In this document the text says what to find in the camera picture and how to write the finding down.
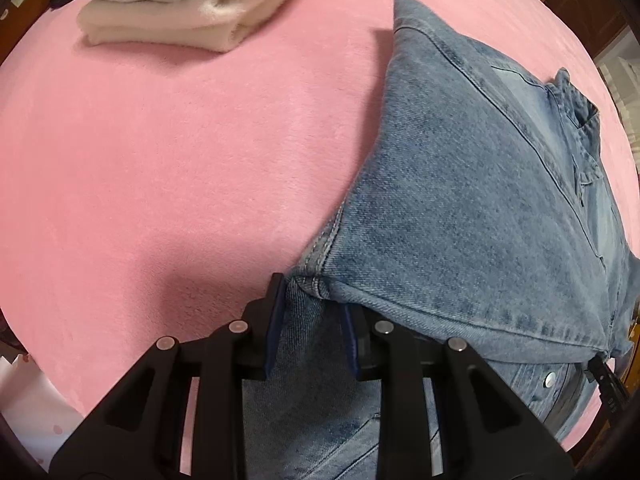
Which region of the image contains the blue denim jacket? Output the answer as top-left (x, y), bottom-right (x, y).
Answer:
top-left (244, 0), bottom-right (639, 479)

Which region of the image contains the pink bed blanket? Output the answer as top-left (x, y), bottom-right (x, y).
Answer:
top-left (1, 0), bottom-right (639, 414)

